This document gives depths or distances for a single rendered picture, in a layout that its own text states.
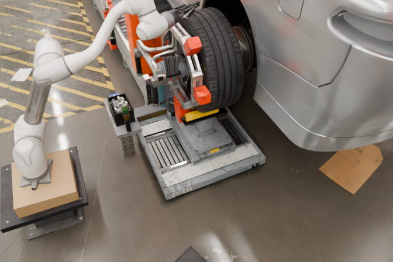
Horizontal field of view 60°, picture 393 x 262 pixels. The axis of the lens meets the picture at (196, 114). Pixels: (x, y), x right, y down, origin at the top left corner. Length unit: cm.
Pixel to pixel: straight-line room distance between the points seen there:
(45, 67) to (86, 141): 131
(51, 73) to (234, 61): 98
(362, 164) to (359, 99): 146
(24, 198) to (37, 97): 60
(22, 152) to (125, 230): 84
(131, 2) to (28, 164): 109
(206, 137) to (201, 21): 95
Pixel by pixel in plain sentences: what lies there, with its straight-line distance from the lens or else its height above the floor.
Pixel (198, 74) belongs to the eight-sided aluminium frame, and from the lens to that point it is 197.
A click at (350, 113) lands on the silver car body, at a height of 110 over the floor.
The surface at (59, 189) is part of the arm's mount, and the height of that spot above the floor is 39.
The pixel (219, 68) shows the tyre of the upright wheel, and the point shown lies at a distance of 197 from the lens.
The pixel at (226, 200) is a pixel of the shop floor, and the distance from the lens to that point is 255.
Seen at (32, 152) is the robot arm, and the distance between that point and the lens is 216.
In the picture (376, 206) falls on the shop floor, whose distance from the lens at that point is 282.
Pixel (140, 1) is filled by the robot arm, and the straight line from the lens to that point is 176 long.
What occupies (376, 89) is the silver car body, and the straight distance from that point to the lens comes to 160.
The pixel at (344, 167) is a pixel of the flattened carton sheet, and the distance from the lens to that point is 295.
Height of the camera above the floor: 213
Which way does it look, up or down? 43 degrees down
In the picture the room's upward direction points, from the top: straight up
